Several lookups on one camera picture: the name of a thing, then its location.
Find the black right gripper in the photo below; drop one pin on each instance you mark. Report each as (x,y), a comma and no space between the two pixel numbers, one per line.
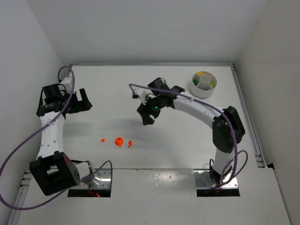
(147,110)

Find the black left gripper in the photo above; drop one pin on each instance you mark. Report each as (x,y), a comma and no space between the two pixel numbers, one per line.
(76,103)

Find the orange round lego piece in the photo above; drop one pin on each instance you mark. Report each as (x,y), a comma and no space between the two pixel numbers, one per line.
(119,141)

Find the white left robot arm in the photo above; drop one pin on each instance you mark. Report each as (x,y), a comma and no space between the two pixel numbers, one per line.
(53,170)

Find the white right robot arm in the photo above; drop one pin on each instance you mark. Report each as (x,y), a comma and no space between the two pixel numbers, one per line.
(225,123)

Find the white round divided container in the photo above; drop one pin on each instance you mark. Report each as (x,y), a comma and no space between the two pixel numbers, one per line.
(203,90)

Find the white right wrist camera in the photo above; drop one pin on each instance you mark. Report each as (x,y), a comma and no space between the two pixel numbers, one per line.
(143,95)

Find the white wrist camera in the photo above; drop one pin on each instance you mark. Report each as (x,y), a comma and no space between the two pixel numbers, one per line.
(143,95)
(67,82)

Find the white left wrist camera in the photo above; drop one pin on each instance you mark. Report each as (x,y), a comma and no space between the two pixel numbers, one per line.
(67,82)

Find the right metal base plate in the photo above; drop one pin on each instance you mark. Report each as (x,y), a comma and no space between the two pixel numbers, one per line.
(203,181)

